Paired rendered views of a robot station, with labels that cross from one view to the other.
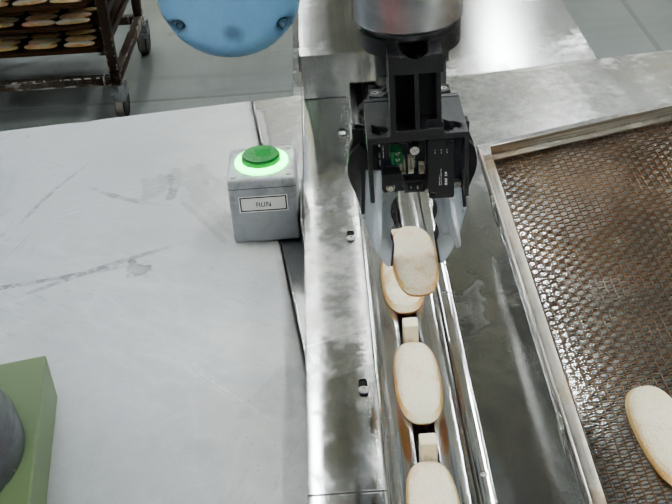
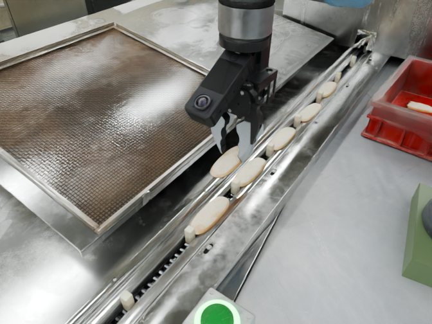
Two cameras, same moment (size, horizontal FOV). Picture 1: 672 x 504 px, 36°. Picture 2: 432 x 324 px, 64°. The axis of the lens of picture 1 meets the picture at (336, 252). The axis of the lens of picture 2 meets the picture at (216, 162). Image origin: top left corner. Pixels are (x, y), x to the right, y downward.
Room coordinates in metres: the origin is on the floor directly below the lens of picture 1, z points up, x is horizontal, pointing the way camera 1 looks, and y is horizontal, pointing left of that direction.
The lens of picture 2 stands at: (1.10, 0.18, 1.31)
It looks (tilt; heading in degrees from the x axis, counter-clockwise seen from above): 40 degrees down; 214
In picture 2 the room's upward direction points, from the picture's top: straight up
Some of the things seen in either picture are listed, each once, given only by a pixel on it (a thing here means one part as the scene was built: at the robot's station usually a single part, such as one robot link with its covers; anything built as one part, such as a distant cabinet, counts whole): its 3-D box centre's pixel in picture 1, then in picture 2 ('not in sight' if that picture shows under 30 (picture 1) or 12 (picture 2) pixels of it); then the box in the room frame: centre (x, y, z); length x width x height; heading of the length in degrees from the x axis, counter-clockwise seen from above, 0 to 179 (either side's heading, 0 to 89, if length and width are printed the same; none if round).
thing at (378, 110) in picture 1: (412, 105); (244, 72); (0.67, -0.06, 1.08); 0.09 x 0.08 x 0.12; 179
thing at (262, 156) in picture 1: (261, 160); (216, 321); (0.94, 0.07, 0.90); 0.04 x 0.04 x 0.02
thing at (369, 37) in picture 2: not in sight; (365, 40); (-0.10, -0.05, 0.90); 0.06 x 0.01 x 0.06; 90
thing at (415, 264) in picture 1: (414, 256); (230, 159); (0.70, -0.06, 0.93); 0.10 x 0.04 x 0.01; 0
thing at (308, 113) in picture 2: not in sight; (310, 111); (0.35, -0.05, 0.86); 0.10 x 0.04 x 0.01; 175
